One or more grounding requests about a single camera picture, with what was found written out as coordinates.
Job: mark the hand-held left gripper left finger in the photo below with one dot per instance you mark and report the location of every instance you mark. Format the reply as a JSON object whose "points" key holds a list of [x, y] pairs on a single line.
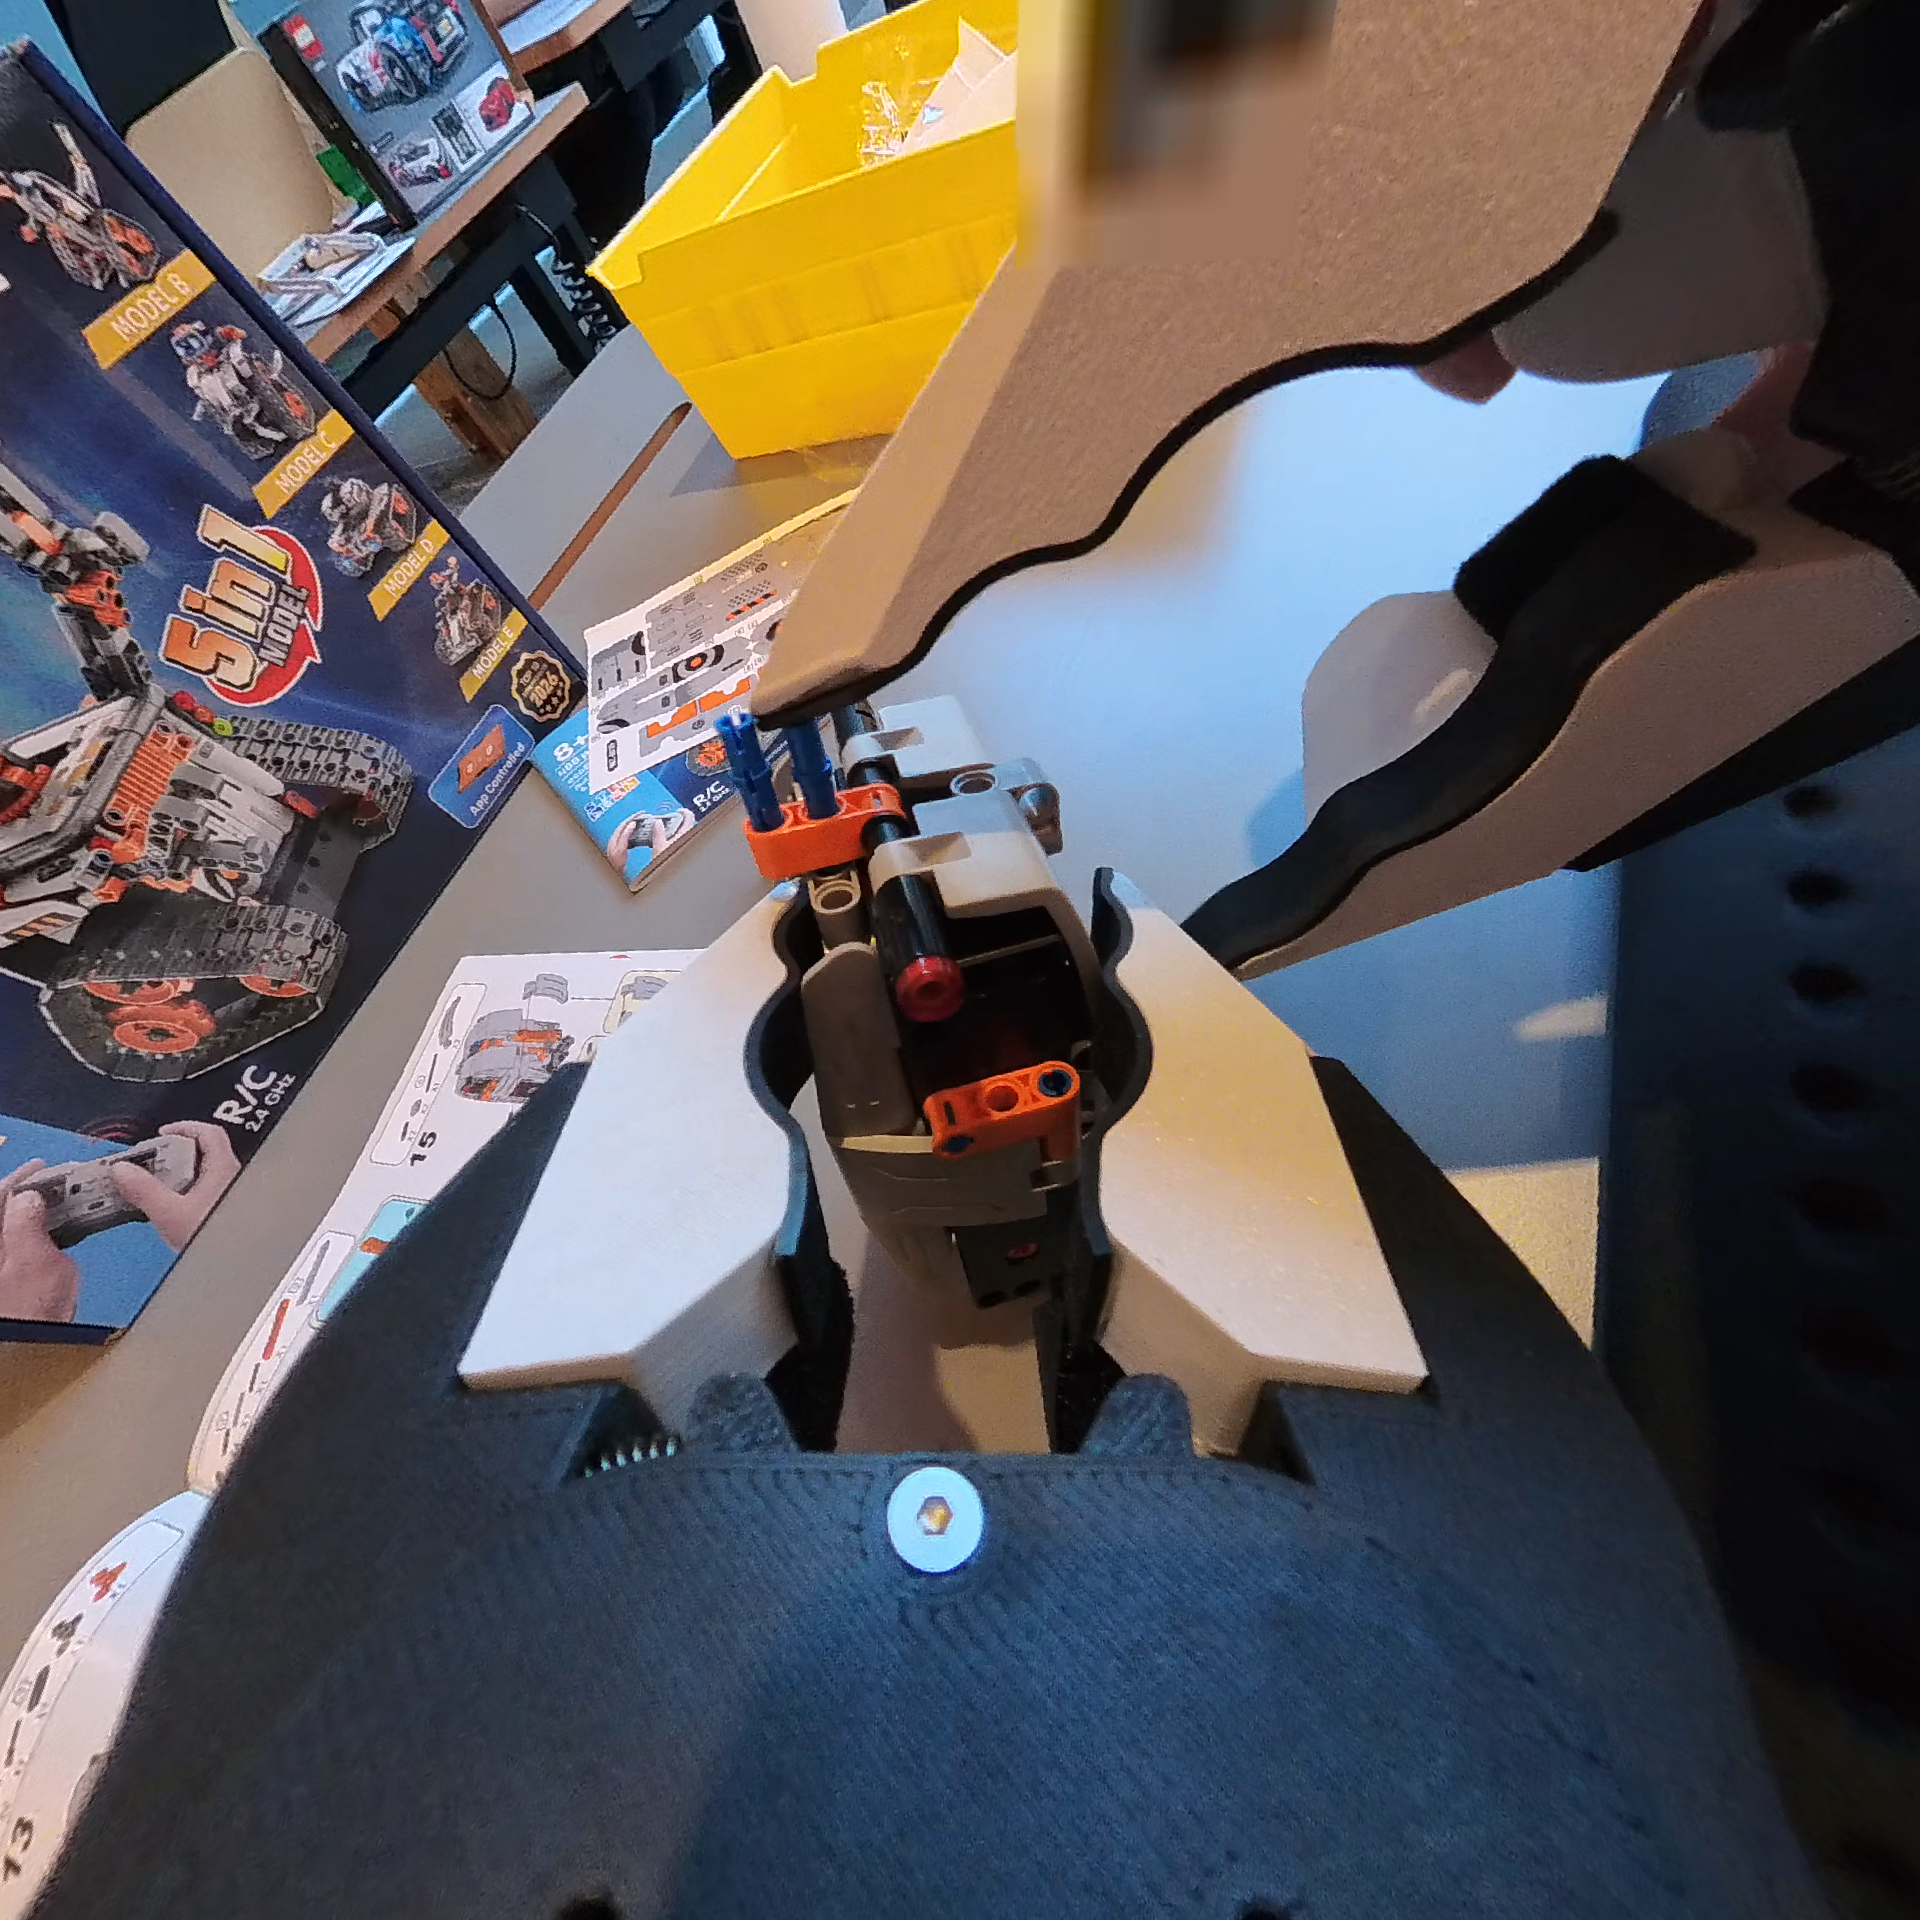
{"points": [[631, 1200]]}

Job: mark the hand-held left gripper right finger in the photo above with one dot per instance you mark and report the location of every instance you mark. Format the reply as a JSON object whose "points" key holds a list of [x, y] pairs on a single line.
{"points": [[1261, 1200]]}

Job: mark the toy car box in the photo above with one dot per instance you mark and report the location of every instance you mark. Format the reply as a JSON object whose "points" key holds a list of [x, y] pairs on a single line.
{"points": [[404, 90]]}

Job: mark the person's right hand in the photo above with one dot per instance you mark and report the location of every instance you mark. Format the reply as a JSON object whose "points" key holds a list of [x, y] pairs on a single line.
{"points": [[1470, 372]]}

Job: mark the white instruction booklet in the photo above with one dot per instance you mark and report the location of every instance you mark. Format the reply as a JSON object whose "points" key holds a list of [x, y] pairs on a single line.
{"points": [[435, 1080]]}

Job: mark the grey desk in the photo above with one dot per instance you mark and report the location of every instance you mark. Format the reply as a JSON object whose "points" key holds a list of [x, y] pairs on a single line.
{"points": [[1201, 644]]}

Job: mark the blue toy robot kit box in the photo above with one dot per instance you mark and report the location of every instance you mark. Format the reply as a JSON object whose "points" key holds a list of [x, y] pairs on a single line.
{"points": [[225, 751]]}

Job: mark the blue manual booklet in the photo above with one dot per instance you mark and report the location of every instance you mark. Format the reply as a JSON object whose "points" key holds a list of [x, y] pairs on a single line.
{"points": [[660, 824]]}

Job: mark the wooden table with black legs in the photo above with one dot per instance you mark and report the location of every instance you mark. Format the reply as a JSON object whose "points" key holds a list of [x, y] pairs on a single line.
{"points": [[481, 195]]}

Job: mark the beige cardboard sheet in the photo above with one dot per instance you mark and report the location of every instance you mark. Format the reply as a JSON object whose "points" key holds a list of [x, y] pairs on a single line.
{"points": [[225, 164]]}

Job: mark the yellow plastic bin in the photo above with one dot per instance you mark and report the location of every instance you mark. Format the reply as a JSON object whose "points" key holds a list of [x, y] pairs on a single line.
{"points": [[811, 284]]}

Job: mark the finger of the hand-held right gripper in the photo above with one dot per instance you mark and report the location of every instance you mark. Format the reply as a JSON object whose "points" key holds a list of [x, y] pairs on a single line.
{"points": [[1651, 704], [1201, 360]]}

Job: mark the grey building block model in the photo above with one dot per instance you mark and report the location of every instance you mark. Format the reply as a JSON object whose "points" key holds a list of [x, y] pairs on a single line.
{"points": [[960, 884]]}

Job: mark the clear plastic bags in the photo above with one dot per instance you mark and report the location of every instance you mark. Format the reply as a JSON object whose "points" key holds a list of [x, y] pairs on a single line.
{"points": [[938, 90]]}

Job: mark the grey orange sticker sheet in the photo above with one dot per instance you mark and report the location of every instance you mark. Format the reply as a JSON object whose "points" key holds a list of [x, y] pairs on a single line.
{"points": [[674, 660]]}

